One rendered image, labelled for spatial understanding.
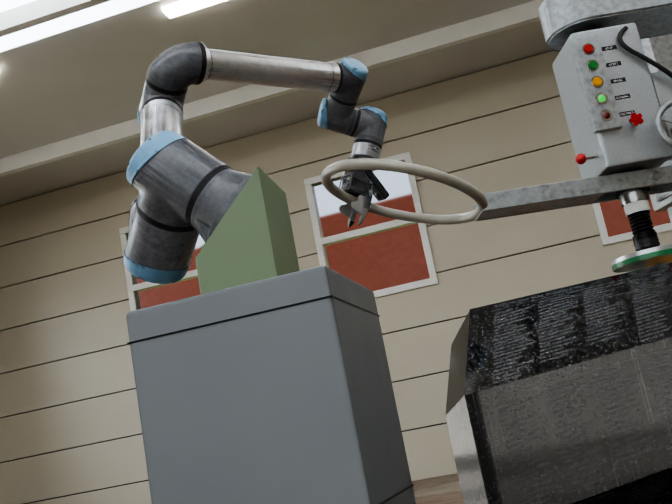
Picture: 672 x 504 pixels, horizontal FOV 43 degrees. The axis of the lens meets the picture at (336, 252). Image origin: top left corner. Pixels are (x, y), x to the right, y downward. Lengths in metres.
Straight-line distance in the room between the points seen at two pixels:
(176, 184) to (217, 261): 0.20
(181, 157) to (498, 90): 7.56
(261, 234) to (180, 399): 0.35
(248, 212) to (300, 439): 0.46
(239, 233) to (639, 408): 1.08
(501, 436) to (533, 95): 7.15
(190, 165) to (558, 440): 1.12
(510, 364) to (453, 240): 6.61
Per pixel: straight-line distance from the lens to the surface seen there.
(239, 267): 1.65
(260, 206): 1.67
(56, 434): 10.28
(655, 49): 3.45
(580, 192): 2.51
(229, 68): 2.43
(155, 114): 2.32
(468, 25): 8.14
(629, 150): 2.54
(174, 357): 1.59
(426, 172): 2.25
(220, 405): 1.55
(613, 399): 2.20
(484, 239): 8.80
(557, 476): 2.22
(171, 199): 1.79
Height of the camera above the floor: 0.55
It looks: 12 degrees up
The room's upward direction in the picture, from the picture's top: 11 degrees counter-clockwise
